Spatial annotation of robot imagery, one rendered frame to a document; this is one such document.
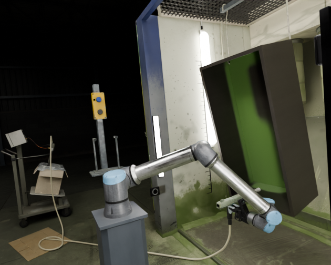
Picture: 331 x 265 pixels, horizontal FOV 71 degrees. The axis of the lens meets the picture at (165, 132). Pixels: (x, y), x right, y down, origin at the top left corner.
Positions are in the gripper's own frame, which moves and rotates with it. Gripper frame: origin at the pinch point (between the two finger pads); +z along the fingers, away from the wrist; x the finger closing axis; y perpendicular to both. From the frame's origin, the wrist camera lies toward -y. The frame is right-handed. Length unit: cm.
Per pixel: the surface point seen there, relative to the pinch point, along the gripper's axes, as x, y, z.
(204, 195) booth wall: 36, 28, 69
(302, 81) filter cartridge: 148, -91, 20
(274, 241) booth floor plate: 49, 49, -9
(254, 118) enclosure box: 49, -61, 12
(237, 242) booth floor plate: 24, 50, 12
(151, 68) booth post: -7, -115, 91
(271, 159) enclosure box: 55, -25, -1
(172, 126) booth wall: 8, -54, 82
